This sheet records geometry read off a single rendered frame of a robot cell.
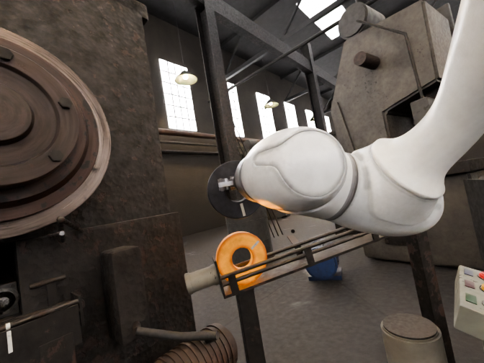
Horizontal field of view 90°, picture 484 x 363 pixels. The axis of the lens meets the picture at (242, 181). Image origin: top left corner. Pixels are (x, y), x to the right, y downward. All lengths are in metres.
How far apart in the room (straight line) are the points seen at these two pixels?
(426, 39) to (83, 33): 2.48
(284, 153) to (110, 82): 0.86
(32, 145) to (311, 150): 0.55
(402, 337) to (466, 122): 0.52
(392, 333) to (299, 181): 0.55
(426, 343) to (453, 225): 1.99
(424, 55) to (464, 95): 2.45
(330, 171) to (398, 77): 2.55
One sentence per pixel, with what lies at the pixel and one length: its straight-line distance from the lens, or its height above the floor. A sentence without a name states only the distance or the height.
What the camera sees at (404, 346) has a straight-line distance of 0.74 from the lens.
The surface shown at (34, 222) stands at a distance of 0.70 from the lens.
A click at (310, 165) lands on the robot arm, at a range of 0.25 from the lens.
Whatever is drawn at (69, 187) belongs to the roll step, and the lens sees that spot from 0.70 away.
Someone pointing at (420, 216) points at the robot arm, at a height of 0.82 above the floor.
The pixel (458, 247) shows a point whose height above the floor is 0.20.
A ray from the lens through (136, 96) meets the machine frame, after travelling 1.05.
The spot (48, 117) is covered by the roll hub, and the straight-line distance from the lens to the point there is 0.67.
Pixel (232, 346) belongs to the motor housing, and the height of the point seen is 0.49.
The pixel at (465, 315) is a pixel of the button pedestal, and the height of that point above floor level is 0.60.
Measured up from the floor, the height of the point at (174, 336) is 0.57.
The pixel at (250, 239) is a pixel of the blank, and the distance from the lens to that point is 0.75.
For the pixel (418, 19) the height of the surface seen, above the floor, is 2.12.
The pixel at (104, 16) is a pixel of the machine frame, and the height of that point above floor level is 1.61.
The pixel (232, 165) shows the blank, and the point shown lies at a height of 0.97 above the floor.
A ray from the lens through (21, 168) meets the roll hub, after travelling 0.63.
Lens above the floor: 0.88
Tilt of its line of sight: 4 degrees up
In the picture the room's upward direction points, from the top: 10 degrees counter-clockwise
